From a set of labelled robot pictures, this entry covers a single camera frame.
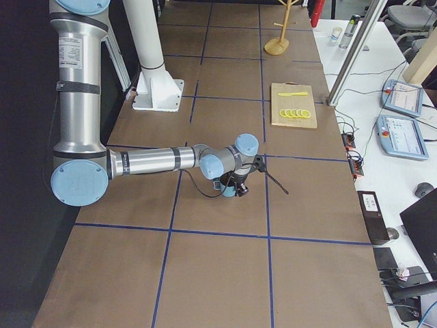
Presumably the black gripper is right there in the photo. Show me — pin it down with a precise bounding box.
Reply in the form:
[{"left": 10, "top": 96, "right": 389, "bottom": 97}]
[{"left": 220, "top": 172, "right": 249, "bottom": 197}]

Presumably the dark teal mug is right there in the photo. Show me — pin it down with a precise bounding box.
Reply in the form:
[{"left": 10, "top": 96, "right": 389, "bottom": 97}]
[{"left": 220, "top": 182, "right": 236, "bottom": 197}]

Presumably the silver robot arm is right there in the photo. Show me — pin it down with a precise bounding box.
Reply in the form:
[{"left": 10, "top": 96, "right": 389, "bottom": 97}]
[{"left": 49, "top": 1, "right": 260, "bottom": 206}]

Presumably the wooden cup rack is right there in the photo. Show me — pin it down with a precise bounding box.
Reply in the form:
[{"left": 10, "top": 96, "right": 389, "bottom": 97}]
[{"left": 264, "top": 0, "right": 297, "bottom": 55}]

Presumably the paper cup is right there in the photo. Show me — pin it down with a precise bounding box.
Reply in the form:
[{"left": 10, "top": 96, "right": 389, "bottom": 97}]
[{"left": 330, "top": 27, "right": 343, "bottom": 44}]

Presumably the lemon slice one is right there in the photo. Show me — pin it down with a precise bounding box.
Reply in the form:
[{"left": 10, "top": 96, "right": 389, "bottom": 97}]
[{"left": 279, "top": 109, "right": 287, "bottom": 118}]

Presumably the lemon slice two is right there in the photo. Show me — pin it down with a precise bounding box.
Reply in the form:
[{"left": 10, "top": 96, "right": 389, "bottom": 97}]
[{"left": 284, "top": 109, "right": 294, "bottom": 118}]

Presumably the bamboo cutting board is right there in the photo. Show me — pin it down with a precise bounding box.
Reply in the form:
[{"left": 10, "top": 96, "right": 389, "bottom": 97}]
[{"left": 270, "top": 83, "right": 318, "bottom": 129}]

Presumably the lemon slice five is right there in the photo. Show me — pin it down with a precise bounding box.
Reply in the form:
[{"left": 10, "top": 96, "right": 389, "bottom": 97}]
[{"left": 300, "top": 109, "right": 311, "bottom": 118}]

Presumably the yellow plastic knife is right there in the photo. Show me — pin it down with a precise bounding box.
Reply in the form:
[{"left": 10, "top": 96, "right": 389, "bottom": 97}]
[{"left": 277, "top": 92, "right": 308, "bottom": 97}]

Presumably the orange black connector strip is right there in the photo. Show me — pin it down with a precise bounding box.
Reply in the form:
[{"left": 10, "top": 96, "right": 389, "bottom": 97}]
[{"left": 341, "top": 132, "right": 364, "bottom": 180}]

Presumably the black small box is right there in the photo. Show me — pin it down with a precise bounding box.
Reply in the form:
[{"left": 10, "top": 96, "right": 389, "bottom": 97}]
[{"left": 357, "top": 191, "right": 390, "bottom": 245}]

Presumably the near teach pendant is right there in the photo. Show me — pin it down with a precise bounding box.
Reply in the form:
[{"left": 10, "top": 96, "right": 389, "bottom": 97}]
[{"left": 376, "top": 115, "right": 429, "bottom": 161}]

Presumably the teach pendant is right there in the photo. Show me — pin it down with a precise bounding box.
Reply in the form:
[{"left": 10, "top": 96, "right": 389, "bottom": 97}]
[
  {"left": 376, "top": 115, "right": 429, "bottom": 161},
  {"left": 381, "top": 79, "right": 424, "bottom": 118}
]

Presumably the plastic water bottle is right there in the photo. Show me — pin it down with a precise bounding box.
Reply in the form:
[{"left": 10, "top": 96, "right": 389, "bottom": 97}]
[{"left": 339, "top": 14, "right": 361, "bottom": 49}]

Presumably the red fire extinguisher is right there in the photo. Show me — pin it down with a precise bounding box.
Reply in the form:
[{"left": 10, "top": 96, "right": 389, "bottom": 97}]
[{"left": 311, "top": 0, "right": 325, "bottom": 27}]

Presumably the far teach pendant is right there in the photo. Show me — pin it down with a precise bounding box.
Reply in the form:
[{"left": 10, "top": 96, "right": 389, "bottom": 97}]
[{"left": 381, "top": 79, "right": 424, "bottom": 118}]

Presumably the black monitor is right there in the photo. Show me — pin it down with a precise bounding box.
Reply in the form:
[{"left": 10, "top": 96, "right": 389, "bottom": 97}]
[{"left": 400, "top": 191, "right": 436, "bottom": 280}]

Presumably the grey office chair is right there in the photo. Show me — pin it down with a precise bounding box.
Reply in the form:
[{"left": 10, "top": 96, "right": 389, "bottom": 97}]
[{"left": 382, "top": 4, "right": 436, "bottom": 61}]

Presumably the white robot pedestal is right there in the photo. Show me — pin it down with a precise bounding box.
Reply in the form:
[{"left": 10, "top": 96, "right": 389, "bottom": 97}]
[{"left": 123, "top": 0, "right": 184, "bottom": 112}]

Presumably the aluminium frame post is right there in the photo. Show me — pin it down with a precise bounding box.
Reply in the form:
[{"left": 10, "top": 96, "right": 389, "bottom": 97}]
[{"left": 326, "top": 0, "right": 387, "bottom": 106}]

